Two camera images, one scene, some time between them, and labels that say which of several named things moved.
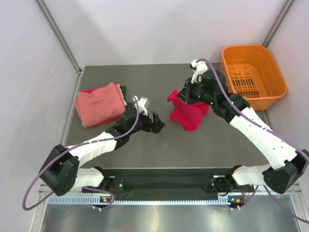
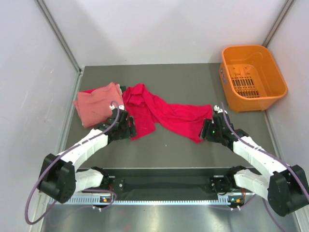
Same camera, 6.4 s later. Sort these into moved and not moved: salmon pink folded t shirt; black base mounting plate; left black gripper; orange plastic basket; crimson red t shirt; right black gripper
Moved: right black gripper; left black gripper; crimson red t shirt
Not moved: orange plastic basket; black base mounting plate; salmon pink folded t shirt
